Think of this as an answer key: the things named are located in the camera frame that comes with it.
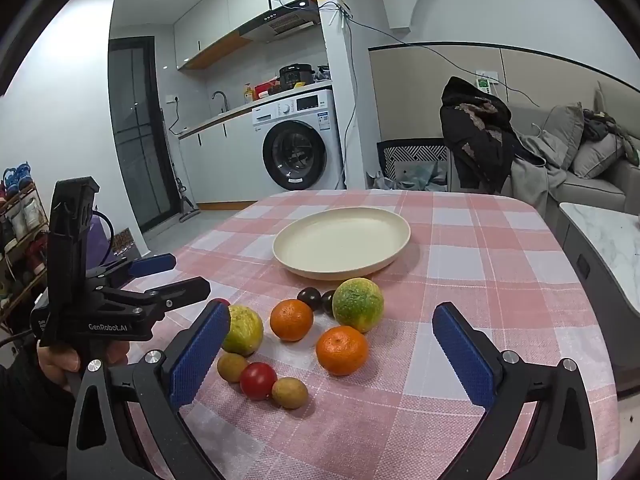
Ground upright vacuum cleaner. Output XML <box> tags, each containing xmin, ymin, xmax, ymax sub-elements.
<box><xmin>172</xmin><ymin>175</ymin><xmax>201</xmax><ymax>223</ymax></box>

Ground small brown longan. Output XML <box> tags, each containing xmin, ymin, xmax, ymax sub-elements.
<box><xmin>271</xmin><ymin>377</ymin><xmax>309</xmax><ymax>410</ymax></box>
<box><xmin>217</xmin><ymin>352</ymin><xmax>249</xmax><ymax>384</ymax></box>

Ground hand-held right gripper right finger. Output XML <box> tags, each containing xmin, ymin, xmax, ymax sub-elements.
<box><xmin>431</xmin><ymin>301</ymin><xmax>601</xmax><ymax>480</ymax></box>

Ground grey blanket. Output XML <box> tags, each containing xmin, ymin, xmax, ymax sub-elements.
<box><xmin>510</xmin><ymin>132</ymin><xmax>568</xmax><ymax>216</ymax></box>

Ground person's left hand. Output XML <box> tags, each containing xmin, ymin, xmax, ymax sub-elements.
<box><xmin>36</xmin><ymin>340</ymin><xmax>130</xmax><ymax>392</ymax></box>

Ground pile of dark clothes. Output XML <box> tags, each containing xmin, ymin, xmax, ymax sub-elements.
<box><xmin>582</xmin><ymin>109</ymin><xmax>640</xmax><ymax>166</ymax></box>

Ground shoe rack with shoes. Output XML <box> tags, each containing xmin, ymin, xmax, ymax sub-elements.
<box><xmin>0</xmin><ymin>162</ymin><xmax>51</xmax><ymax>333</ymax></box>

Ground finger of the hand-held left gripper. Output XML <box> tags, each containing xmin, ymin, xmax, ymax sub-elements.
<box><xmin>87</xmin><ymin>253</ymin><xmax>177</xmax><ymax>287</ymax></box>
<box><xmin>97</xmin><ymin>276</ymin><xmax>211</xmax><ymax>322</ymax></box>

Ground black wall cable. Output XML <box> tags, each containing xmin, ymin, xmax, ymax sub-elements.
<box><xmin>320</xmin><ymin>0</ymin><xmax>541</xmax><ymax>107</ymax></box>

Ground small grey pillow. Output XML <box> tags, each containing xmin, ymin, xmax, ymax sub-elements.
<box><xmin>572</xmin><ymin>132</ymin><xmax>626</xmax><ymax>179</ymax></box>

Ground large green orange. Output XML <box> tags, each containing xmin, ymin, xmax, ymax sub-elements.
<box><xmin>332</xmin><ymin>278</ymin><xmax>385</xmax><ymax>334</ymax></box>

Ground person's left forearm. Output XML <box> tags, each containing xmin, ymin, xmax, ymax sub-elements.
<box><xmin>0</xmin><ymin>362</ymin><xmax>81</xmax><ymax>480</ymax></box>

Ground white washing machine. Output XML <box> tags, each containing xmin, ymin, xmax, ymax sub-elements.
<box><xmin>251</xmin><ymin>89</ymin><xmax>346</xmax><ymax>192</ymax></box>

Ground pink checked tablecloth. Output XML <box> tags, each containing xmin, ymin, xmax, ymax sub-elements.
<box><xmin>107</xmin><ymin>189</ymin><xmax>621</xmax><ymax>480</ymax></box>

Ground black pressure cooker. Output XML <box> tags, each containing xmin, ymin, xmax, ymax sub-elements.
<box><xmin>278</xmin><ymin>63</ymin><xmax>315</xmax><ymax>88</ymax></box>

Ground yellow green guava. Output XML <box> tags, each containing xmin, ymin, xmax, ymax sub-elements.
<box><xmin>220</xmin><ymin>305</ymin><xmax>264</xmax><ymax>357</ymax></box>

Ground grey sofa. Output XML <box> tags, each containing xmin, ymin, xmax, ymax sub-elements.
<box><xmin>500</xmin><ymin>80</ymin><xmax>640</xmax><ymax>216</ymax></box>

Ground cream round plate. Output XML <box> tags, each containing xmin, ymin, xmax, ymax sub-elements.
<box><xmin>272</xmin><ymin>208</ymin><xmax>412</xmax><ymax>281</ymax></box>

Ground large grey pillow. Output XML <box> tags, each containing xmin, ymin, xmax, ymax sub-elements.
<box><xmin>542</xmin><ymin>102</ymin><xmax>585</xmax><ymax>171</ymax></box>

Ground white upper kitchen cabinets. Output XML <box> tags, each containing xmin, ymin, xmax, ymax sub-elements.
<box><xmin>174</xmin><ymin>0</ymin><xmax>328</xmax><ymax>71</ymax></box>

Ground silver range hood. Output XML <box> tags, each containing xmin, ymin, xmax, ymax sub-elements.
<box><xmin>239</xmin><ymin>0</ymin><xmax>321</xmax><ymax>43</ymax></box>

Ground wall outlet with green plug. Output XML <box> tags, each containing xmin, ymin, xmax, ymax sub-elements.
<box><xmin>475</xmin><ymin>69</ymin><xmax>501</xmax><ymax>93</ymax></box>

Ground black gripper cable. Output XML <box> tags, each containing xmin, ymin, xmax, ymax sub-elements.
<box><xmin>91</xmin><ymin>209</ymin><xmax>117</xmax><ymax>267</ymax></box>

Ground white kitchen counter cabinets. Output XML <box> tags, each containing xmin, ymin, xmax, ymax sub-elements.
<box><xmin>177</xmin><ymin>105</ymin><xmax>266</xmax><ymax>206</ymax></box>

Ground orange tangerine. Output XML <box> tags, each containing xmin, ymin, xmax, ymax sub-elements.
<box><xmin>270</xmin><ymin>299</ymin><xmax>315</xmax><ymax>342</ymax></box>
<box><xmin>315</xmin><ymin>325</ymin><xmax>369</xmax><ymax>376</ymax></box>

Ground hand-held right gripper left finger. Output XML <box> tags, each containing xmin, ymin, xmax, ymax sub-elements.
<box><xmin>66</xmin><ymin>301</ymin><xmax>232</xmax><ymax>480</ymax></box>

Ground black jacket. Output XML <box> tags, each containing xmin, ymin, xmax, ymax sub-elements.
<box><xmin>440</xmin><ymin>76</ymin><xmax>523</xmax><ymax>195</ymax></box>

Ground dark glass door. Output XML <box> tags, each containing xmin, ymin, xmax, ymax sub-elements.
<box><xmin>108</xmin><ymin>36</ymin><xmax>182</xmax><ymax>233</ymax></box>

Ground black white patterned box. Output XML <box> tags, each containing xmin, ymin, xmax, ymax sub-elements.
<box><xmin>377</xmin><ymin>139</ymin><xmax>451</xmax><ymax>191</ymax></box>

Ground marble side table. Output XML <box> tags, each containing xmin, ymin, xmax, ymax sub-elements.
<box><xmin>557</xmin><ymin>201</ymin><xmax>640</xmax><ymax>396</ymax></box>

